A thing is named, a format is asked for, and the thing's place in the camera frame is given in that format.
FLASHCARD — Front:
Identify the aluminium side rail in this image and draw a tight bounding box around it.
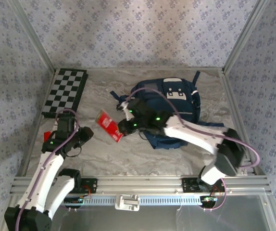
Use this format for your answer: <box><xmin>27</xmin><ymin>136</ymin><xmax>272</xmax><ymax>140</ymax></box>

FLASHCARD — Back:
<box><xmin>221</xmin><ymin>71</ymin><xmax>267</xmax><ymax>179</ymax></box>
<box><xmin>16</xmin><ymin>68</ymin><xmax>58</xmax><ymax>178</ymax></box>

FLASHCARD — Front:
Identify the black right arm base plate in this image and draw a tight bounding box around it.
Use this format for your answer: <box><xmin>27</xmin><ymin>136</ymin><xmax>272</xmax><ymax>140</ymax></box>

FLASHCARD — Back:
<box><xmin>181</xmin><ymin>177</ymin><xmax>226</xmax><ymax>193</ymax></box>

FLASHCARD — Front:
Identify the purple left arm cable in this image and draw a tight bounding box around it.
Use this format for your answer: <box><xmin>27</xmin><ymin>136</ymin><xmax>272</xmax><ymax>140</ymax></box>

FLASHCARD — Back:
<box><xmin>15</xmin><ymin>108</ymin><xmax>79</xmax><ymax>231</ymax></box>

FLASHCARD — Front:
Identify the grey slotted cable duct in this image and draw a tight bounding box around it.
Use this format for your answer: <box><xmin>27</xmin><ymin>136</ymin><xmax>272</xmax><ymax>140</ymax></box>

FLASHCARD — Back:
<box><xmin>61</xmin><ymin>195</ymin><xmax>227</xmax><ymax>205</ymax></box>

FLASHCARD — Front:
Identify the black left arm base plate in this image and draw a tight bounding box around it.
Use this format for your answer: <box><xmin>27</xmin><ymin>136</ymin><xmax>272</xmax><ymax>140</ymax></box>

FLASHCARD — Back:
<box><xmin>79</xmin><ymin>178</ymin><xmax>98</xmax><ymax>194</ymax></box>

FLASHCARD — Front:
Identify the navy blue backpack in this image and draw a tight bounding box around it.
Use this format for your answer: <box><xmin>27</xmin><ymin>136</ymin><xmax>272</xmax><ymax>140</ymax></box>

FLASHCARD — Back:
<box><xmin>110</xmin><ymin>71</ymin><xmax>225</xmax><ymax>150</ymax></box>

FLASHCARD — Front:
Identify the aluminium cross rail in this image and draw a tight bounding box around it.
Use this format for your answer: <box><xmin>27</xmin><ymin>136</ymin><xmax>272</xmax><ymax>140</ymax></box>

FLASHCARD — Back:
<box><xmin>10</xmin><ymin>175</ymin><xmax>272</xmax><ymax>195</ymax></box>

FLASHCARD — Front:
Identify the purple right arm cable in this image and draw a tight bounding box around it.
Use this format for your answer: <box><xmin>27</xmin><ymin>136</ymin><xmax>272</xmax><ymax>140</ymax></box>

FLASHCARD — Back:
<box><xmin>125</xmin><ymin>88</ymin><xmax>261</xmax><ymax>212</ymax></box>

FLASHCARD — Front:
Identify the red pencil pouch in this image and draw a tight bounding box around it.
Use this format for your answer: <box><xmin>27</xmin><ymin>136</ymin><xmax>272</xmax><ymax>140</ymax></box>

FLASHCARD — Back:
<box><xmin>95</xmin><ymin>109</ymin><xmax>124</xmax><ymax>144</ymax></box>

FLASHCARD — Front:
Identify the black grey chessboard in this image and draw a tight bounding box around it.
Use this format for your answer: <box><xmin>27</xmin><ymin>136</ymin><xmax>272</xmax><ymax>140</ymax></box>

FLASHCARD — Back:
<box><xmin>41</xmin><ymin>68</ymin><xmax>89</xmax><ymax>119</ymax></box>

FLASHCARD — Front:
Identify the small circuit board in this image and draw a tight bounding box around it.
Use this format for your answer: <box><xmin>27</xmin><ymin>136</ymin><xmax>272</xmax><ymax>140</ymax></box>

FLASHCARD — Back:
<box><xmin>64</xmin><ymin>196</ymin><xmax>92</xmax><ymax>205</ymax></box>
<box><xmin>200</xmin><ymin>195</ymin><xmax>218</xmax><ymax>203</ymax></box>

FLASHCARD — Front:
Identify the white plastic bracket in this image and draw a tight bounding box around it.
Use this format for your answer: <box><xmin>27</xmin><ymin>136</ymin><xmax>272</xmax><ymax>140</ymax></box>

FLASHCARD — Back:
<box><xmin>114</xmin><ymin>193</ymin><xmax>140</xmax><ymax>212</ymax></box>

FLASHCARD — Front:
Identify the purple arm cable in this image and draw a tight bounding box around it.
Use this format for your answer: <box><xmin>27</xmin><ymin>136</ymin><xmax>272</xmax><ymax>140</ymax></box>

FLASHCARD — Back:
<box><xmin>15</xmin><ymin>108</ymin><xmax>79</xmax><ymax>231</ymax></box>
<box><xmin>125</xmin><ymin>88</ymin><xmax>261</xmax><ymax>212</ymax></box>

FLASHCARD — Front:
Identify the grey metal panel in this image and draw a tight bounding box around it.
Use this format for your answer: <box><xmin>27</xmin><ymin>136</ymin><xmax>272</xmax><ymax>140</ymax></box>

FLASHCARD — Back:
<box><xmin>7</xmin><ymin>203</ymin><xmax>276</xmax><ymax>231</ymax></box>

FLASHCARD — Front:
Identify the aluminium frame post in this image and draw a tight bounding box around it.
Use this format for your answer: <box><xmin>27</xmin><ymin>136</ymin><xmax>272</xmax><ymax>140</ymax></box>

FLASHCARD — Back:
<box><xmin>221</xmin><ymin>0</ymin><xmax>272</xmax><ymax>76</ymax></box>
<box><xmin>7</xmin><ymin>0</ymin><xmax>58</xmax><ymax>77</ymax></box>

